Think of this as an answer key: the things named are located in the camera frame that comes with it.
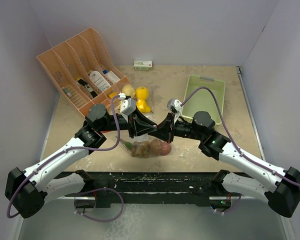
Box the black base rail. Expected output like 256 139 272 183
52 171 241 208

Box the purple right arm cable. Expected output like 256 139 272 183
181 86 300 190

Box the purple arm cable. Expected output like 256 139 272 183
181 86 300 190
6 96 126 220

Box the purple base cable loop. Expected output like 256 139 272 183
73 186 126 222

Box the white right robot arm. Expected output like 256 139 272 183
149 111 300 218

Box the white blue cap tube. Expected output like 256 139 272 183
102 69 121 84

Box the small clear vial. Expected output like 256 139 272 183
62 87 72 98

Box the pink plastic file organizer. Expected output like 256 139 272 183
37 27 130 117

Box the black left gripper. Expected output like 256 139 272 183
99 105 158 139

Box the red fake apple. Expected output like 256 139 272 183
160 142 172 156

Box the yellow fake pear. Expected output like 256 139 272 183
136 99 152 113

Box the clear zip bag yellow food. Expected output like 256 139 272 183
105 82 155 121

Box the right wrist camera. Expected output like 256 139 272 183
167 98 183 123

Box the white lotion bottle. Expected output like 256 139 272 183
89 70 111 92

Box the clear zip bag brown food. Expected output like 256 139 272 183
119 134 173 159

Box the small green white box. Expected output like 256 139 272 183
133 60 153 71

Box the black yellow tool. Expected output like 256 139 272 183
77 78 98 99

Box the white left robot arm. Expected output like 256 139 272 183
4 100 157 219

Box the green perforated plastic basket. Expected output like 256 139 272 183
181 75 226 125

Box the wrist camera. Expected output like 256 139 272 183
167 98 183 123
119 93 136 122

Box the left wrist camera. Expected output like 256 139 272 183
119 93 136 122

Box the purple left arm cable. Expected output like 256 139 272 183
6 96 126 220

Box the fake brown grape bunch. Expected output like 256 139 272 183
130 141 151 158

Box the brown fake kiwi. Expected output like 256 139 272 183
150 139 162 156

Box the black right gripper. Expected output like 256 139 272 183
147 112 204 144

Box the yellow fake food wedge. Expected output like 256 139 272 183
108 91 118 99

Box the beige fake potato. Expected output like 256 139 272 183
121 84 136 98

